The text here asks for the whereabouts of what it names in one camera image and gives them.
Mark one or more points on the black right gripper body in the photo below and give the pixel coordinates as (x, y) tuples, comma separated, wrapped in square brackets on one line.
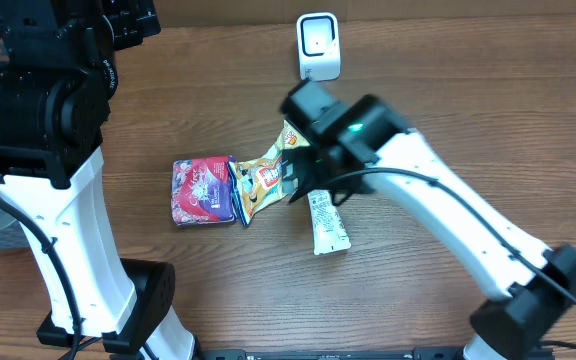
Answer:
[(307, 168)]

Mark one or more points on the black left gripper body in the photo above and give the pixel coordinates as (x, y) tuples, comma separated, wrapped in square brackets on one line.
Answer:
[(132, 21)]

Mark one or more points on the cream snack bag blue edges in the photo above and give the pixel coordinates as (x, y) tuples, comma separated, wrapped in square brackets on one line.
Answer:
[(257, 183)]

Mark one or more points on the white tube with gold cap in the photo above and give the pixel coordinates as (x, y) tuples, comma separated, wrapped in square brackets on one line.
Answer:
[(329, 233)]

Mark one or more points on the red purple tissue pack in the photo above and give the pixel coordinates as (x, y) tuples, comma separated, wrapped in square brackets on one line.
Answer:
[(202, 191)]

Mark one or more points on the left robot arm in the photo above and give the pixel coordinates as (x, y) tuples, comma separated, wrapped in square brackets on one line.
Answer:
[(57, 76)]

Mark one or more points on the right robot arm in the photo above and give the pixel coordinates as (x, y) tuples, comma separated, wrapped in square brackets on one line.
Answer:
[(369, 147)]

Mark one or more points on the white barcode scanner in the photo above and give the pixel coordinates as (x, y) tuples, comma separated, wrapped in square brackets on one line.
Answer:
[(318, 44)]

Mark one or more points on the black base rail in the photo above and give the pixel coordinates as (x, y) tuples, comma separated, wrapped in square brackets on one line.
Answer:
[(420, 353)]

